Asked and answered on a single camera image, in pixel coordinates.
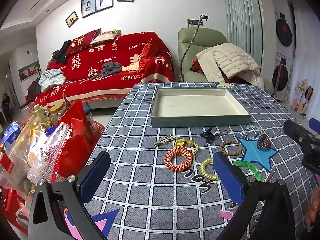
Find green plastic bangle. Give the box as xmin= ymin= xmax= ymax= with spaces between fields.
xmin=233 ymin=161 xmax=262 ymax=181

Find brown spiral hair tie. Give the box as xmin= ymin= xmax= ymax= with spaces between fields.
xmin=256 ymin=133 xmax=272 ymax=150

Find gold spiral hair tie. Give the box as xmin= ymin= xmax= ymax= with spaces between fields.
xmin=199 ymin=156 xmax=221 ymax=182

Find brown braided bracelet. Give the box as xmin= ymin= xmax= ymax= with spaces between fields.
xmin=218 ymin=139 xmax=244 ymax=157

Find black hair claw clip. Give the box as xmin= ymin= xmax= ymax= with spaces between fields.
xmin=200 ymin=127 xmax=215 ymax=144

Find yellow cord hair tie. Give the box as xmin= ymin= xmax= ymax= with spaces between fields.
xmin=172 ymin=138 xmax=200 ymax=156

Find orange spiral hair tie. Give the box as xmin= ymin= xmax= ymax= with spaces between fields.
xmin=163 ymin=146 xmax=193 ymax=172

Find green jewelry tray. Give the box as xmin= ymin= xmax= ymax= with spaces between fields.
xmin=150 ymin=87 xmax=251 ymax=128

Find clear plastic bag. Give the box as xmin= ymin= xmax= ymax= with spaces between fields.
xmin=1 ymin=115 xmax=72 ymax=193

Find washing machine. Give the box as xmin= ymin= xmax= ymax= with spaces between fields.
xmin=272 ymin=10 xmax=295 ymax=101

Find red gift bag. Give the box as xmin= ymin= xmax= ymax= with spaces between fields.
xmin=51 ymin=101 xmax=104 ymax=182

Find grey checked tablecloth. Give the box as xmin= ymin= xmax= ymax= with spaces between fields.
xmin=85 ymin=82 xmax=317 ymax=239

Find beige down jacket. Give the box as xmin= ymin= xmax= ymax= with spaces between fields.
xmin=196 ymin=43 xmax=264 ymax=89

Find light patterned folded blanket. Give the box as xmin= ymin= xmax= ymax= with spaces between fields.
xmin=38 ymin=69 xmax=66 ymax=93

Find green armchair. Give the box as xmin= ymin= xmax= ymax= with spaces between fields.
xmin=178 ymin=27 xmax=271 ymax=93

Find red covered sofa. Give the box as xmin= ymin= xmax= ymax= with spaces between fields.
xmin=35 ymin=30 xmax=175 ymax=107

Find grey clothing on sofa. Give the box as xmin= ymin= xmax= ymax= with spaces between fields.
xmin=91 ymin=62 xmax=121 ymax=80

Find black clothing on sofa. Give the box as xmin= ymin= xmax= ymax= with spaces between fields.
xmin=52 ymin=40 xmax=72 ymax=64

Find red embroidered pillow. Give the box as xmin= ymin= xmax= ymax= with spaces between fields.
xmin=65 ymin=28 xmax=101 ymax=57

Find beige green pillow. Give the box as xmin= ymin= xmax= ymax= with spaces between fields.
xmin=91 ymin=29 xmax=121 ymax=45

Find small dark picture frame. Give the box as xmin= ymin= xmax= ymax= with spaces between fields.
xmin=66 ymin=11 xmax=79 ymax=28

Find picture frame pair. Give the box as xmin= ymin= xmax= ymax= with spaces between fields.
xmin=81 ymin=0 xmax=113 ymax=18

